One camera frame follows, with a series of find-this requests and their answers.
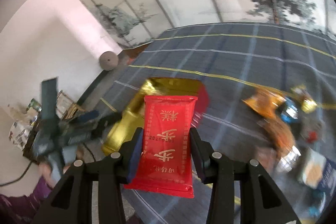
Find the red snack packet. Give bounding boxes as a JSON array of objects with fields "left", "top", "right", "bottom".
[{"left": 125, "top": 96, "right": 198, "bottom": 198}]

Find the purple sleeved left forearm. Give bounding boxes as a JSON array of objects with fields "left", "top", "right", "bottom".
[{"left": 0, "top": 177, "right": 52, "bottom": 224}]

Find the person's left hand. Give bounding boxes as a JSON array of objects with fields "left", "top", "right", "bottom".
[{"left": 39, "top": 162, "right": 57, "bottom": 188}]

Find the pink white snack packet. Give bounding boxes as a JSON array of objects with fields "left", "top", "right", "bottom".
[{"left": 255, "top": 147, "right": 284, "bottom": 174}]

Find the light blue candy wrapper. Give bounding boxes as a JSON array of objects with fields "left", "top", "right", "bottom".
[{"left": 308, "top": 189, "right": 327, "bottom": 219}]

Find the navy cracker package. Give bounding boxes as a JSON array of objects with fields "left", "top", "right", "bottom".
[{"left": 297, "top": 148, "right": 335, "bottom": 196}]

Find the clear bag of nuts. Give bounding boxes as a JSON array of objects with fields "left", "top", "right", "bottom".
[{"left": 258, "top": 116, "right": 295, "bottom": 159}]

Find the red gold toffee box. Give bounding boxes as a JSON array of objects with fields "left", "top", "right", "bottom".
[{"left": 102, "top": 77, "right": 209, "bottom": 156}]

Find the black sesame bar red label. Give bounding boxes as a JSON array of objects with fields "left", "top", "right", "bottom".
[{"left": 300, "top": 117, "right": 325, "bottom": 144}]

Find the small blue snack packet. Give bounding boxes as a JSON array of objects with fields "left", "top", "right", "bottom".
[{"left": 280, "top": 97, "right": 298, "bottom": 123}]

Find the round grey disc object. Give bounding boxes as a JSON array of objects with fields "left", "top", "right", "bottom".
[{"left": 98, "top": 51, "right": 119, "bottom": 71}]

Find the orange snack packet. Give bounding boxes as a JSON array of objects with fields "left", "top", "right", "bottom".
[{"left": 243, "top": 88, "right": 286, "bottom": 119}]

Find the small yellow snack packet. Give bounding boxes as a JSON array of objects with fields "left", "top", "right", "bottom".
[{"left": 291, "top": 85, "right": 317, "bottom": 114}]

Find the plaid blue grey tablecloth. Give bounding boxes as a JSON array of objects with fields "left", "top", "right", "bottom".
[{"left": 79, "top": 23, "right": 335, "bottom": 162}]

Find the black cable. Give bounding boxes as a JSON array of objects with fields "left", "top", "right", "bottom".
[{"left": 0, "top": 160, "right": 34, "bottom": 187}]

